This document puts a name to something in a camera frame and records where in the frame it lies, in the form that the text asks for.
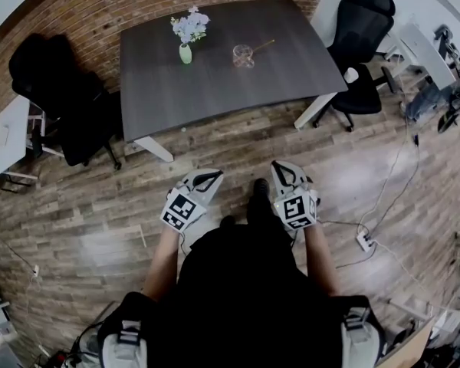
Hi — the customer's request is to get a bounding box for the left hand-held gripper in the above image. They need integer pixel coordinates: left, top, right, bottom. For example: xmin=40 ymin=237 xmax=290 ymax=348
xmin=159 ymin=168 xmax=225 ymax=233

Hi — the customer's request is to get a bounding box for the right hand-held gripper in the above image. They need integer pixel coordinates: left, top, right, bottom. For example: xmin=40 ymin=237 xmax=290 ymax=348
xmin=270 ymin=161 xmax=320 ymax=232

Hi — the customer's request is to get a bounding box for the clear glass cup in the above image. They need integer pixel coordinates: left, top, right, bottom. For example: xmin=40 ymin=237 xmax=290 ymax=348
xmin=232 ymin=44 xmax=256 ymax=69

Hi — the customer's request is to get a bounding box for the gold star stick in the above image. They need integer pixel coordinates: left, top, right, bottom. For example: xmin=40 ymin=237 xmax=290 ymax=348
xmin=248 ymin=38 xmax=276 ymax=54

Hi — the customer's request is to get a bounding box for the person's left forearm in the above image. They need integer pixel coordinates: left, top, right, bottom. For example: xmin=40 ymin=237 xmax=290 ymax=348
xmin=142 ymin=226 xmax=185 ymax=303

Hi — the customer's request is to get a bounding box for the person's right forearm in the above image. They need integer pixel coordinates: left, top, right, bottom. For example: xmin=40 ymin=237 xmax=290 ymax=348
xmin=301 ymin=220 xmax=341 ymax=298

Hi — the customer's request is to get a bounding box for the person's black shoe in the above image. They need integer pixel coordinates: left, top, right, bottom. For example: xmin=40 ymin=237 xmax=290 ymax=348
xmin=246 ymin=178 xmax=271 ymax=225

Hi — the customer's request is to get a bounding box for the white table leg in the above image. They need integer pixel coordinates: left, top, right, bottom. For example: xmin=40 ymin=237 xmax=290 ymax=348
xmin=294 ymin=92 xmax=338 ymax=131
xmin=135 ymin=136 xmax=175 ymax=163

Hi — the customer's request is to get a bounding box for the white power strip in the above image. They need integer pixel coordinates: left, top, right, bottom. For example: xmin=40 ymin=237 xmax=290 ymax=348
xmin=355 ymin=232 xmax=377 ymax=252

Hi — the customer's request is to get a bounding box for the person's black clothing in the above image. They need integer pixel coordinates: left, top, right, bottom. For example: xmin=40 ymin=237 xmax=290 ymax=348
xmin=97 ymin=215 xmax=386 ymax=368

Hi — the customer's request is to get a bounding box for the black mesh office chair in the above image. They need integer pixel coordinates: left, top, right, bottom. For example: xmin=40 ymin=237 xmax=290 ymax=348
xmin=312 ymin=0 xmax=402 ymax=133

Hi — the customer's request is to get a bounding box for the pale blue flower bunch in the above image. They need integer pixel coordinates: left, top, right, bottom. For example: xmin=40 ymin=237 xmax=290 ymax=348
xmin=170 ymin=5 xmax=211 ymax=45

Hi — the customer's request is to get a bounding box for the black padded office chair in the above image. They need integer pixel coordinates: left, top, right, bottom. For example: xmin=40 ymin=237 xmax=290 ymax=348
xmin=8 ymin=32 xmax=123 ymax=171

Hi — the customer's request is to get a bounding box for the long white desk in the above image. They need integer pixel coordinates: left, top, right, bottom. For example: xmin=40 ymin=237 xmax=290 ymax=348
xmin=383 ymin=20 xmax=458 ymax=91

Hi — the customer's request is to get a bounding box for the small white desk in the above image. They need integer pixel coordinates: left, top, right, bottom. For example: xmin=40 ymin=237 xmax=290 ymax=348
xmin=0 ymin=95 xmax=65 ymax=184

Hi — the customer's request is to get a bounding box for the wooden board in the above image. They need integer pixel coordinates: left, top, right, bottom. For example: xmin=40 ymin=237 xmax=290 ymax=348
xmin=374 ymin=315 xmax=437 ymax=368

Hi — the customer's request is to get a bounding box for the long black floor cable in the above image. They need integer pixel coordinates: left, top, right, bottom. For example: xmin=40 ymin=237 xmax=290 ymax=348
xmin=358 ymin=131 xmax=422 ymax=238

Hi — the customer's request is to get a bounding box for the white floor cable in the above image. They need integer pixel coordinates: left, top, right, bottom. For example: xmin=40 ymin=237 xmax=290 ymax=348
xmin=374 ymin=239 xmax=452 ymax=314

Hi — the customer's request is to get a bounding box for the person's right grey shoulder strap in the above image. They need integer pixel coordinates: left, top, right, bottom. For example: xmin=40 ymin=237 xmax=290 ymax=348
xmin=340 ymin=307 xmax=383 ymax=368

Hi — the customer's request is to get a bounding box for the person's grey shoulder strap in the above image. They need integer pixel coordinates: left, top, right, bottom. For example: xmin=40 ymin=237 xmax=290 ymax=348
xmin=340 ymin=307 xmax=383 ymax=368
xmin=99 ymin=319 xmax=149 ymax=368

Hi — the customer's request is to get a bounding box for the person's left grey shoulder strap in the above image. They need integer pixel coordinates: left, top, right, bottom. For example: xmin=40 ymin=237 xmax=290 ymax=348
xmin=99 ymin=319 xmax=149 ymax=368

